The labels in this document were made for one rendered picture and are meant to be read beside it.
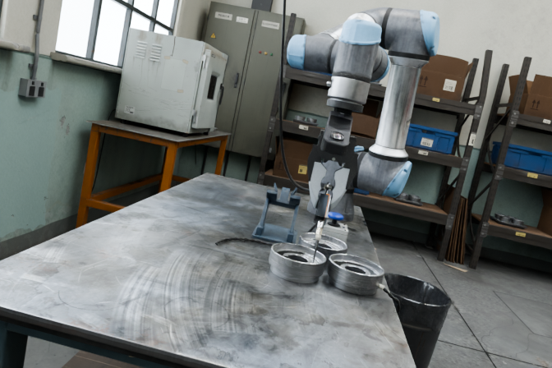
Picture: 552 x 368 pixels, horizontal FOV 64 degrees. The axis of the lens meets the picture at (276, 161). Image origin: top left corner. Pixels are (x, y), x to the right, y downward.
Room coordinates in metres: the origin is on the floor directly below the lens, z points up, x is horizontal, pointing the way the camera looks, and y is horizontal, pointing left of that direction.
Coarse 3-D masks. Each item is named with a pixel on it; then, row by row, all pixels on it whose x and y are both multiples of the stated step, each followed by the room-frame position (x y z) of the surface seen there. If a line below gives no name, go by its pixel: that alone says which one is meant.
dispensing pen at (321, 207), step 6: (324, 186) 0.87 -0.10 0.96; (330, 186) 0.87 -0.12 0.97; (324, 192) 0.86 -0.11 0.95; (324, 198) 0.84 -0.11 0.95; (318, 204) 0.83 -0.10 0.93; (324, 204) 0.83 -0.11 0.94; (318, 210) 0.82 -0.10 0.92; (324, 210) 0.82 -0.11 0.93; (318, 216) 0.82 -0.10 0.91; (324, 216) 0.82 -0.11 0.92; (318, 222) 0.83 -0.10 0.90; (318, 228) 0.82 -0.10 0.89; (318, 234) 0.81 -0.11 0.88; (318, 240) 0.81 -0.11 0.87
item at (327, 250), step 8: (312, 232) 0.97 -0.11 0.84; (304, 240) 0.90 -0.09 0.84; (312, 240) 0.96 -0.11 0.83; (320, 240) 0.96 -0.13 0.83; (328, 240) 0.97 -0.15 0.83; (336, 240) 0.96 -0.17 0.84; (312, 248) 0.88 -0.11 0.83; (320, 248) 0.87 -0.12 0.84; (328, 248) 0.87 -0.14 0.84; (344, 248) 0.93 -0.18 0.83; (328, 256) 0.87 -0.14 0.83
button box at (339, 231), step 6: (330, 222) 1.08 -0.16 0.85; (324, 228) 1.04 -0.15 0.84; (330, 228) 1.04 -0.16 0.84; (336, 228) 1.04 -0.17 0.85; (342, 228) 1.05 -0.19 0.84; (324, 234) 1.04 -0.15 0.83; (330, 234) 1.03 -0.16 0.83; (336, 234) 1.03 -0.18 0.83; (342, 234) 1.03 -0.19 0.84; (342, 240) 1.03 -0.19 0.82
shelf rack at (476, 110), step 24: (288, 72) 4.29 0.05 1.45; (312, 72) 4.27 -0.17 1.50; (432, 96) 4.15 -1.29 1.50; (480, 96) 4.12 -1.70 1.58; (264, 144) 4.30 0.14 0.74; (360, 144) 4.21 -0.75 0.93; (456, 144) 4.61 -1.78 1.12; (264, 168) 4.33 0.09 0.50; (456, 192) 4.11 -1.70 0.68; (408, 216) 4.15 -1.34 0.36; (432, 216) 4.13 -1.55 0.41; (432, 240) 4.61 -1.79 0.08
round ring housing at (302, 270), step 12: (276, 252) 0.78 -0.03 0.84; (312, 252) 0.84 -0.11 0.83; (276, 264) 0.77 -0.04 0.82; (288, 264) 0.76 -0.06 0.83; (300, 264) 0.75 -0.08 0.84; (312, 264) 0.76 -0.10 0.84; (324, 264) 0.79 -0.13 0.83; (288, 276) 0.76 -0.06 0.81; (300, 276) 0.75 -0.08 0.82; (312, 276) 0.76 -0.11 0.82
